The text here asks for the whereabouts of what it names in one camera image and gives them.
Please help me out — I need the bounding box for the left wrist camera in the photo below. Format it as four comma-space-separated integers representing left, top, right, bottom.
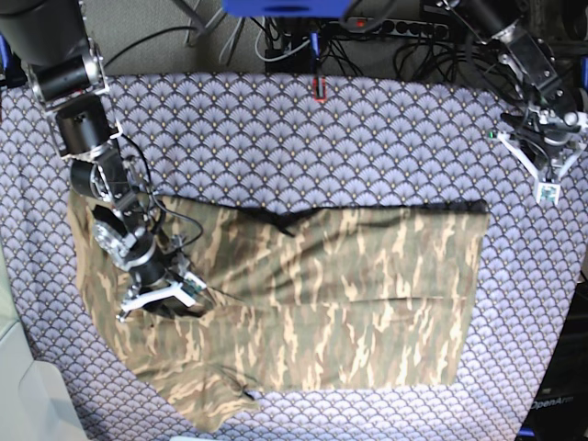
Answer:
534, 181, 561, 205

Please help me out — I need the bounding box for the camouflage T-shirt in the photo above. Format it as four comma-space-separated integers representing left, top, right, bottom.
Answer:
67, 195, 489, 432

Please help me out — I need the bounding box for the black power strip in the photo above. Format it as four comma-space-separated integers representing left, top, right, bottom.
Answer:
345, 17, 451, 41

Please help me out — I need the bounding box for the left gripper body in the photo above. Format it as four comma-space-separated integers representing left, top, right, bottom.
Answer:
489, 131, 587, 184

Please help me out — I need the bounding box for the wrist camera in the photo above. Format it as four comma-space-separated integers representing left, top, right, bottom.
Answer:
534, 181, 561, 205
182, 272, 207, 301

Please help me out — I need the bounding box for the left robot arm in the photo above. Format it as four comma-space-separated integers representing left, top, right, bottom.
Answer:
437, 1, 587, 185

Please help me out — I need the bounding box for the red and black clamp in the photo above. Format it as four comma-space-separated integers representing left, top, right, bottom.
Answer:
312, 75, 327, 103

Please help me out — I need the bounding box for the blue mount plate top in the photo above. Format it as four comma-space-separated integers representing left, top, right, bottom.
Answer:
222, 0, 351, 18

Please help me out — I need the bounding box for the white plastic bin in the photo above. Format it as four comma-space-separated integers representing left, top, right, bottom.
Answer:
1, 263, 87, 440

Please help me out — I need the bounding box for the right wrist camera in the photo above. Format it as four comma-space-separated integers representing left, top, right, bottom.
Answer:
182, 272, 207, 301

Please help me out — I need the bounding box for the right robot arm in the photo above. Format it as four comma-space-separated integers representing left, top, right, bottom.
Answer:
1, 1, 206, 321

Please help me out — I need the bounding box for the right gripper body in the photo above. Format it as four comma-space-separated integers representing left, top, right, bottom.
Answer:
116, 271, 197, 322

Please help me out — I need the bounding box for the black OpenArm box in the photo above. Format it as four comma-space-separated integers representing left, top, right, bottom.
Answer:
518, 295, 587, 440

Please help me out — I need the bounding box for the blue clamp left edge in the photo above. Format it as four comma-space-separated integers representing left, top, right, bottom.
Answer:
0, 35, 12, 86

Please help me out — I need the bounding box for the blue clamp right edge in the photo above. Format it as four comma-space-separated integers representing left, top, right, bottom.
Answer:
578, 57, 588, 111

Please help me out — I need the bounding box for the purple fan-pattern tablecloth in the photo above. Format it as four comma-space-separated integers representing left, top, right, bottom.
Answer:
1, 73, 587, 440

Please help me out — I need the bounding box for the blue clamp edge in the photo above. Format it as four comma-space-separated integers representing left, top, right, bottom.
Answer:
0, 35, 12, 86
578, 57, 588, 111

